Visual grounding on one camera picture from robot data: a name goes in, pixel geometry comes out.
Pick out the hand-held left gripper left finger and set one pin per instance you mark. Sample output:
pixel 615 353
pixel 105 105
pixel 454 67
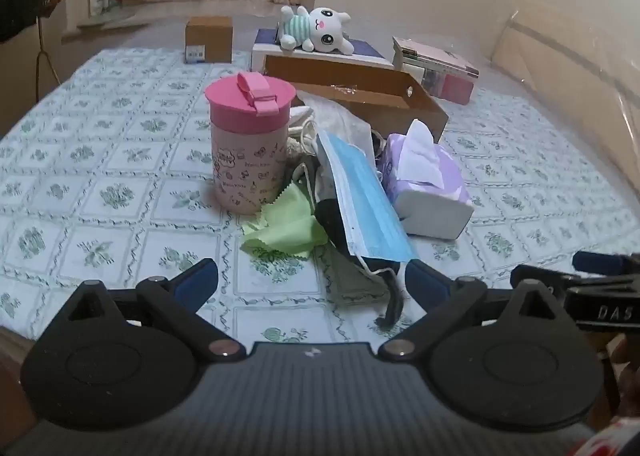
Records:
pixel 197 281

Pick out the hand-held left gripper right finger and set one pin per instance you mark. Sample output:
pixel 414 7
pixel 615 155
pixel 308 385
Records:
pixel 425 281

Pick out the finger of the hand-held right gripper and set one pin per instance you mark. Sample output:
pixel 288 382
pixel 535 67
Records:
pixel 556 279
pixel 600 262

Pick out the green microfiber cloth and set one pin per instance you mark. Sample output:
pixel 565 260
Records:
pixel 285 231

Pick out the blue face mask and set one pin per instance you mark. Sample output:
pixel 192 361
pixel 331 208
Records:
pixel 360 201

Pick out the cardboard tray box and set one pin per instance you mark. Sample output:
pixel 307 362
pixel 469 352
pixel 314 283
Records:
pixel 320 71

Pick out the purple tissue pack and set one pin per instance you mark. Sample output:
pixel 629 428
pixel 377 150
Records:
pixel 435 206

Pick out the person's red patterned clothing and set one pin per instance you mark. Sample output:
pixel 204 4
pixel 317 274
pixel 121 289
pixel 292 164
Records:
pixel 617 441

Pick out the pink lidded cup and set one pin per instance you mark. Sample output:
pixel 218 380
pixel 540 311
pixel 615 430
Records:
pixel 245 156

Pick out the white crumpled plastic bag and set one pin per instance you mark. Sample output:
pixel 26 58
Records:
pixel 342 118

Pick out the plastic wrapped beige board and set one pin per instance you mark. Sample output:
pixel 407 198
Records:
pixel 565 61

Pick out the thin white book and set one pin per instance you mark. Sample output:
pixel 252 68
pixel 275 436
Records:
pixel 415 62

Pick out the pink cover book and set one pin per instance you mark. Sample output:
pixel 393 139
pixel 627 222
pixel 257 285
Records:
pixel 440 56

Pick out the blue and white flat box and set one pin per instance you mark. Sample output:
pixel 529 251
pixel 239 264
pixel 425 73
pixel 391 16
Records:
pixel 372 52

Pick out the small closed cardboard box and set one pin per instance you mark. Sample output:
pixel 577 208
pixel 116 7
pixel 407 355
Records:
pixel 210 38

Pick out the white bunny plush toy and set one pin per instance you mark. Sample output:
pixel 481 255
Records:
pixel 320 28

